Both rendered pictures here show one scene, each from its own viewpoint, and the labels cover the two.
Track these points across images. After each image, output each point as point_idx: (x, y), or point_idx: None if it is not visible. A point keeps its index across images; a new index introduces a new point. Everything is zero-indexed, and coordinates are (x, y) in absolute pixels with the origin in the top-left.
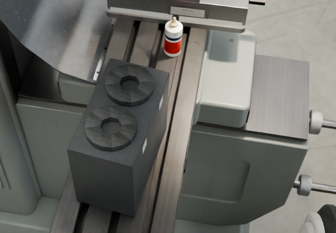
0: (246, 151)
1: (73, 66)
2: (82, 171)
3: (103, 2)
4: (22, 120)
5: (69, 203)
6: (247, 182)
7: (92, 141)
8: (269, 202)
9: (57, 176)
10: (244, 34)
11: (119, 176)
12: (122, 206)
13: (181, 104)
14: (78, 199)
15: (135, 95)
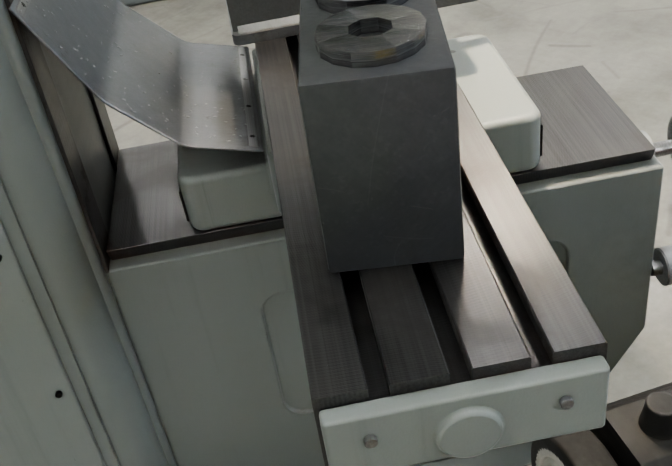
0: (556, 217)
1: (205, 135)
2: (339, 149)
3: (213, 56)
4: (126, 309)
5: (317, 282)
6: None
7: (348, 52)
8: (617, 332)
9: (214, 433)
10: (468, 39)
11: (426, 119)
12: (435, 233)
13: None
14: (333, 266)
15: None
